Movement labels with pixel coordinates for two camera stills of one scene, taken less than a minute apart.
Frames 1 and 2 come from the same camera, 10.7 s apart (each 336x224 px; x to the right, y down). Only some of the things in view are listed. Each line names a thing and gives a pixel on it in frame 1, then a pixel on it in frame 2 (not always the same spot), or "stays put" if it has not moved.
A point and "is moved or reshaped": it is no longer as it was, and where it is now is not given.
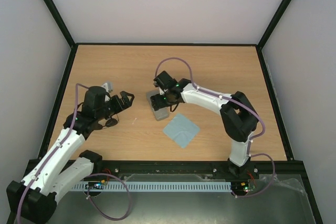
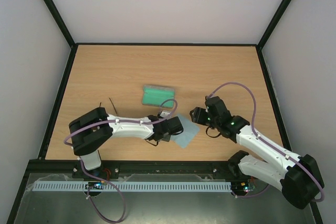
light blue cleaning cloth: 181,130 stays put
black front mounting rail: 201,170 stays put
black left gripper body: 116,108 → 166,138
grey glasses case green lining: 159,115 is moved or reshaped
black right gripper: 157,102 → 198,116
